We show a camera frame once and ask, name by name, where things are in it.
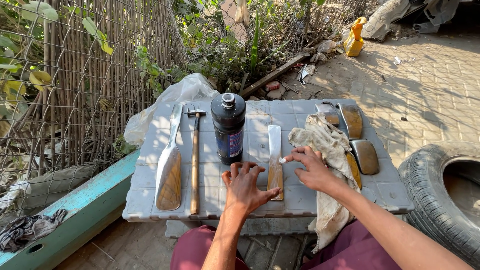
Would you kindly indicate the person's right hand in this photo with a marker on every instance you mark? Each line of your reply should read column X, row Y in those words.
column 318, row 172

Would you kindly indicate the person's left hand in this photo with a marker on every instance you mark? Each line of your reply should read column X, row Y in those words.
column 243, row 193

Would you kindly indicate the small white wad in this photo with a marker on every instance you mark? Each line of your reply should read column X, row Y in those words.
column 282, row 161

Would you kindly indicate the metal bar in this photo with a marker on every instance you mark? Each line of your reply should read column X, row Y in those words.
column 275, row 150

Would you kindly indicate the grey plastic table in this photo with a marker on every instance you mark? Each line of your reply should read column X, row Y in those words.
column 232, row 187

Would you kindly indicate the dirty beige cloth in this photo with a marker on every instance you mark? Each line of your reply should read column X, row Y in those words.
column 322, row 138

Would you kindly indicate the narrow yellowish metal dolly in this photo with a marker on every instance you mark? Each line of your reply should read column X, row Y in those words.
column 354, row 168

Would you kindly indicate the rounded metal dolly block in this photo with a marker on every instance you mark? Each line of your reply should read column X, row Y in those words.
column 365, row 157

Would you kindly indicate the small flat metal dolly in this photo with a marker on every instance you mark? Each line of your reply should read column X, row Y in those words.
column 330, row 114

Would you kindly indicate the long curved metal dolly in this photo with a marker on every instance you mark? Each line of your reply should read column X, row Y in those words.
column 351, row 122

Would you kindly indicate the black plastic bottle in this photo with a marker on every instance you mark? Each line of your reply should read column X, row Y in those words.
column 228, row 127

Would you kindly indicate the maroon trousers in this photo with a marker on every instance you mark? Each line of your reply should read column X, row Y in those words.
column 195, row 251

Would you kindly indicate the large metal spoon dolly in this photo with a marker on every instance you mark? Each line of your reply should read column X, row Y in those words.
column 169, row 176

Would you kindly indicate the small red carton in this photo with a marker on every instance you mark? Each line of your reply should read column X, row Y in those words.
column 272, row 86

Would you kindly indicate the black rubber tyre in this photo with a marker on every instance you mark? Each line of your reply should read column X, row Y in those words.
column 423, row 187

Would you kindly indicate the long wooden plank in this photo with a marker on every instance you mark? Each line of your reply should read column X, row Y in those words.
column 275, row 75

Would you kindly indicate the clear plastic bag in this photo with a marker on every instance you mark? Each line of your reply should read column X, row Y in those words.
column 180, row 93

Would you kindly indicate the yellow plastic bag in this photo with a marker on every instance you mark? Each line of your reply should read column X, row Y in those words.
column 354, row 39

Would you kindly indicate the teal painted metal trough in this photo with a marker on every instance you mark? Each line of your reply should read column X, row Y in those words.
column 86, row 210

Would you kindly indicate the white woven sack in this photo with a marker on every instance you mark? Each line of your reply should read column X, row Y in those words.
column 382, row 18

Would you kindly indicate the reed stick fence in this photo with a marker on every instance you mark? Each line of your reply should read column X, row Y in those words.
column 97, row 75

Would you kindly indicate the dark crumpled rag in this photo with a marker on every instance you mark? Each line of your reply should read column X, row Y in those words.
column 26, row 228

